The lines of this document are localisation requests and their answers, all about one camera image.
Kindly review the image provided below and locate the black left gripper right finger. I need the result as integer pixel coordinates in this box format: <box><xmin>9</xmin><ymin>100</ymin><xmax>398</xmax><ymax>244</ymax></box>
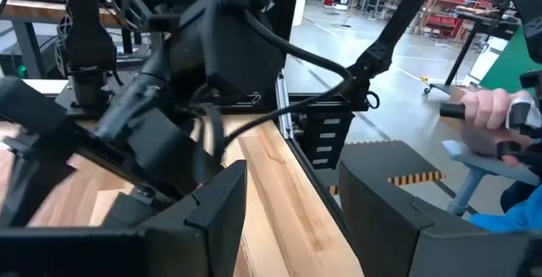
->
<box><xmin>337</xmin><ymin>159</ymin><xmax>531</xmax><ymax>277</ymax></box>

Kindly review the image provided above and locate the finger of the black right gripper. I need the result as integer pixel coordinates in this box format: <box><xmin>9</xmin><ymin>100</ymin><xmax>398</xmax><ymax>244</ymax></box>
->
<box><xmin>0</xmin><ymin>140</ymin><xmax>78</xmax><ymax>228</ymax></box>
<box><xmin>0</xmin><ymin>76</ymin><xmax>69</xmax><ymax>143</ymax></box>

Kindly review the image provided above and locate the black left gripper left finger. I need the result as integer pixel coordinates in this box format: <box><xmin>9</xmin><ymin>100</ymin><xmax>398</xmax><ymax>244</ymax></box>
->
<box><xmin>138</xmin><ymin>159</ymin><xmax>250</xmax><ymax>277</ymax></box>

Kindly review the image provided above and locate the black mat with striped edge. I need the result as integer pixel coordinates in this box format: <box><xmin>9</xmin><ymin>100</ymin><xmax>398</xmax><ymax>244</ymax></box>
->
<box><xmin>315</xmin><ymin>140</ymin><xmax>446</xmax><ymax>197</ymax></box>

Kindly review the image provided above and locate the wooden workbench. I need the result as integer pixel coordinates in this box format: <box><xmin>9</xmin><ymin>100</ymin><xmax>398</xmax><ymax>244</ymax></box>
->
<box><xmin>0</xmin><ymin>0</ymin><xmax>124</xmax><ymax>79</ymax></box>

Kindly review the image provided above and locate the black control box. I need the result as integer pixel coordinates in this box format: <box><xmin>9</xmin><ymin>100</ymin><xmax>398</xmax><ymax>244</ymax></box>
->
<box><xmin>296</xmin><ymin>111</ymin><xmax>356</xmax><ymax>170</ymax></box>

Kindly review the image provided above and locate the grey stool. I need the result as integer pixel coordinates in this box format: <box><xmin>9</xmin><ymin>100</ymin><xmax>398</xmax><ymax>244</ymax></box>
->
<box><xmin>441</xmin><ymin>139</ymin><xmax>542</xmax><ymax>218</ymax></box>

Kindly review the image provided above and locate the person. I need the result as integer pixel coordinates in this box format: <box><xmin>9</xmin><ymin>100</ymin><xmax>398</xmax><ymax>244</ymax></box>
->
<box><xmin>467</xmin><ymin>181</ymin><xmax>542</xmax><ymax>234</ymax></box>

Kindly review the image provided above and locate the person's hand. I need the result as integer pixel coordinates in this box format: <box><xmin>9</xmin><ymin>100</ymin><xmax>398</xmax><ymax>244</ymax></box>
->
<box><xmin>460</xmin><ymin>88</ymin><xmax>535</xmax><ymax>168</ymax></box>

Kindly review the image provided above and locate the black stand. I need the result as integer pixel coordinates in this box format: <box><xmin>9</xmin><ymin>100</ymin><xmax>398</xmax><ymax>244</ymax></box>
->
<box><xmin>423</xmin><ymin>8</ymin><xmax>523</xmax><ymax>97</ymax></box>

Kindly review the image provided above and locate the green panel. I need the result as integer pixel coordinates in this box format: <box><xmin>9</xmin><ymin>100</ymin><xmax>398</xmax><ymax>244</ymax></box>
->
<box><xmin>479</xmin><ymin>25</ymin><xmax>542</xmax><ymax>97</ymax></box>

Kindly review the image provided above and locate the rack with red bins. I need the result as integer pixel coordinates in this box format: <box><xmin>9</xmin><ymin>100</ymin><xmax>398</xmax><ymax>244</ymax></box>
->
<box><xmin>416</xmin><ymin>0</ymin><xmax>474</xmax><ymax>41</ymax></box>

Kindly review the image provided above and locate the silver metal bracket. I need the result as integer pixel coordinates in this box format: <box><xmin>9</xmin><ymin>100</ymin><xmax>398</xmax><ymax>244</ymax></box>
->
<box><xmin>274</xmin><ymin>72</ymin><xmax>295</xmax><ymax>141</ymax></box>

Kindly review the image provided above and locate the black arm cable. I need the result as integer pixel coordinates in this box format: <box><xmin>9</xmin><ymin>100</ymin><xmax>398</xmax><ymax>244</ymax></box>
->
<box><xmin>219</xmin><ymin>9</ymin><xmax>356</xmax><ymax>149</ymax></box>

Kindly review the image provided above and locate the black table frame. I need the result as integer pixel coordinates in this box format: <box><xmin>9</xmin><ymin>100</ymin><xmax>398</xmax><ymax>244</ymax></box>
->
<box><xmin>236</xmin><ymin>0</ymin><xmax>444</xmax><ymax>244</ymax></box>

